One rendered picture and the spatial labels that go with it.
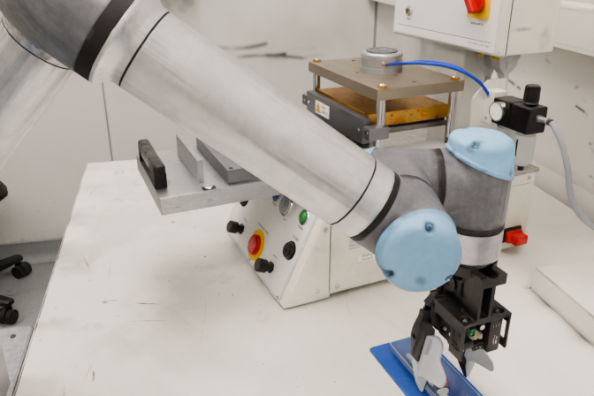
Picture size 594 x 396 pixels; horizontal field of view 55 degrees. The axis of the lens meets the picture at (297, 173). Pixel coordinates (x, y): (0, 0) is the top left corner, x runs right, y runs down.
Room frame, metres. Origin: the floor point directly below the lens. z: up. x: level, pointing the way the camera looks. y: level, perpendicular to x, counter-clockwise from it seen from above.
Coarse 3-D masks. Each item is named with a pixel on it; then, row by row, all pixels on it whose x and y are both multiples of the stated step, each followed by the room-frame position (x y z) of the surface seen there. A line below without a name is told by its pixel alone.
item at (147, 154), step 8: (144, 144) 0.94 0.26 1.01; (144, 152) 0.91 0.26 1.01; (152, 152) 0.90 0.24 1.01; (144, 160) 0.91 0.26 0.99; (152, 160) 0.86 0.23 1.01; (160, 160) 0.86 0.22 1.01; (152, 168) 0.84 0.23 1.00; (160, 168) 0.84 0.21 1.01; (160, 176) 0.83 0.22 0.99; (160, 184) 0.83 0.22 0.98
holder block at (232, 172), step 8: (200, 144) 1.01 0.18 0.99; (208, 152) 0.96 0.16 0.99; (216, 152) 0.94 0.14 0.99; (208, 160) 0.96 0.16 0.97; (216, 160) 0.91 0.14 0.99; (224, 160) 0.90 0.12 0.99; (216, 168) 0.92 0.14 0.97; (224, 168) 0.87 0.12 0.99; (232, 168) 0.86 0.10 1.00; (240, 168) 0.86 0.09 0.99; (224, 176) 0.87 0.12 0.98; (232, 176) 0.86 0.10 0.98; (240, 176) 0.86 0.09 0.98; (248, 176) 0.87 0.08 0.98
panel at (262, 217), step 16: (240, 208) 1.10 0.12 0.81; (256, 208) 1.04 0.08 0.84; (272, 208) 0.99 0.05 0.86; (256, 224) 1.01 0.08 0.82; (272, 224) 0.96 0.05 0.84; (288, 224) 0.92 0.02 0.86; (304, 224) 0.88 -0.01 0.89; (240, 240) 1.03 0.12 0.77; (272, 240) 0.94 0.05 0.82; (288, 240) 0.90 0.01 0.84; (304, 240) 0.86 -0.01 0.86; (256, 256) 0.96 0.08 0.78; (272, 256) 0.91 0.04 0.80; (256, 272) 0.93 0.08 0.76; (272, 272) 0.89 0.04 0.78; (288, 272) 0.85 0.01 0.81; (272, 288) 0.87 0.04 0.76
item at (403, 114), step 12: (336, 96) 1.08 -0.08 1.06; (348, 96) 1.08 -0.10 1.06; (360, 96) 1.08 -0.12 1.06; (420, 96) 1.08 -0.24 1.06; (360, 108) 1.00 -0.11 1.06; (372, 108) 1.00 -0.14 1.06; (396, 108) 1.00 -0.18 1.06; (408, 108) 1.00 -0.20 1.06; (420, 108) 1.00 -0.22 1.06; (432, 108) 1.01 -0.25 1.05; (444, 108) 1.02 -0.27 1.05; (372, 120) 0.96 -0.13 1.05; (396, 120) 0.98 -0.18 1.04; (408, 120) 0.99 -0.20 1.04; (420, 120) 1.00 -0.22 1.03; (432, 120) 1.02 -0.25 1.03; (444, 120) 1.02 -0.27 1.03
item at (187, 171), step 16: (176, 160) 0.97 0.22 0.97; (192, 160) 0.89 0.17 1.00; (144, 176) 0.93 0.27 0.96; (176, 176) 0.89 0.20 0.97; (192, 176) 0.89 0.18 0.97; (208, 176) 0.89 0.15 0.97; (160, 192) 0.82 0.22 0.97; (176, 192) 0.82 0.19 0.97; (192, 192) 0.82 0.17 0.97; (208, 192) 0.83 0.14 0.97; (224, 192) 0.84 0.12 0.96; (240, 192) 0.85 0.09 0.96; (256, 192) 0.86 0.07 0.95; (272, 192) 0.87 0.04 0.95; (160, 208) 0.80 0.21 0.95; (176, 208) 0.81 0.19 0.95; (192, 208) 0.82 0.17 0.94
